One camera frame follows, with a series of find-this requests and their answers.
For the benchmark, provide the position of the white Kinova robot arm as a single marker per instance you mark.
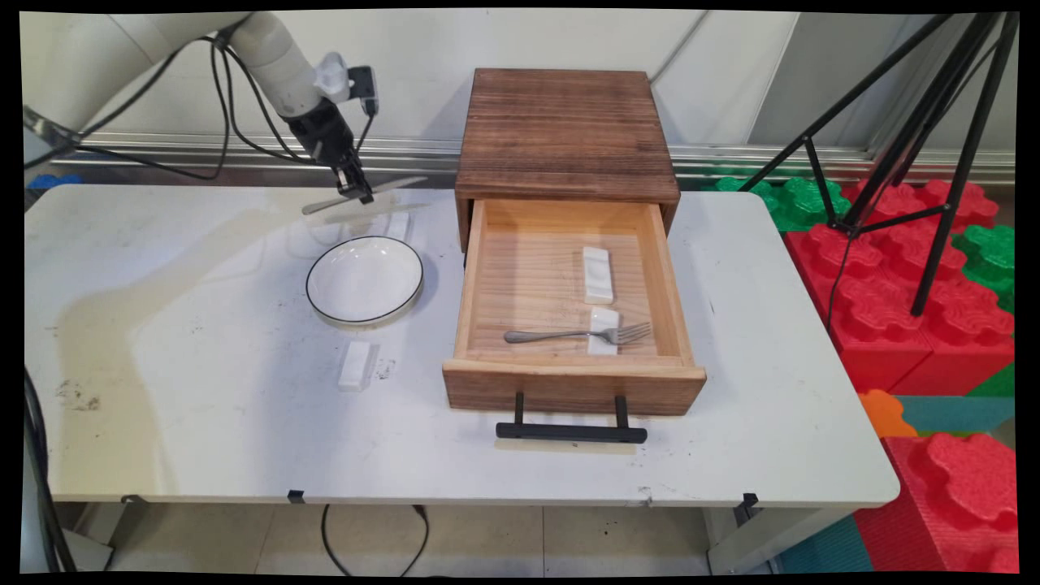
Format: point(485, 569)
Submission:
point(268, 49)

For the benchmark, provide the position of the orange foam piece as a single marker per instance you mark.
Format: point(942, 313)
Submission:
point(881, 414)

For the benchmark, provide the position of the dark wooden cabinet box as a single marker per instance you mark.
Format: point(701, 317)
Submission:
point(565, 130)

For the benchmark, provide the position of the green foam block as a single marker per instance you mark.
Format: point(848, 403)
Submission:
point(991, 256)
point(792, 203)

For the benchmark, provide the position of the aluminium wall rail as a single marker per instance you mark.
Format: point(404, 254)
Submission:
point(422, 154)

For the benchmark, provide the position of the light wooden drawer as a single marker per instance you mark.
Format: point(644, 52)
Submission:
point(528, 276)

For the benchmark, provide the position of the silver table knife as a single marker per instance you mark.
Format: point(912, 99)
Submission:
point(394, 187)

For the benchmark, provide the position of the teal foam mat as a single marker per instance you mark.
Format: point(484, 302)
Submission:
point(959, 414)

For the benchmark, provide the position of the white plate with black rim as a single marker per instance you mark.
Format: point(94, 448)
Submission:
point(365, 280)

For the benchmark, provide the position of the white ceramic cutlery rest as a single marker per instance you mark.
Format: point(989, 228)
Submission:
point(398, 227)
point(597, 275)
point(355, 366)
point(602, 321)

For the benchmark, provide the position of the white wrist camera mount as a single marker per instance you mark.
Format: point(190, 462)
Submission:
point(331, 77)

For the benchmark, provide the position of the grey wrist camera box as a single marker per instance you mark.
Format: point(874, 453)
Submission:
point(363, 84)

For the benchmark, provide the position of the grey table leg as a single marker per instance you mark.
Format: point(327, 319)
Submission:
point(756, 544)
point(89, 548)

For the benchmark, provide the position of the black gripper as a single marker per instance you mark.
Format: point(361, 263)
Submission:
point(325, 134)

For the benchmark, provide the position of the silver fork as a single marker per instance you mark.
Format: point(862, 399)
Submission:
point(552, 335)

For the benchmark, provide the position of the black camera tripod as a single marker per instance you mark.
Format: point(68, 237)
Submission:
point(971, 146)

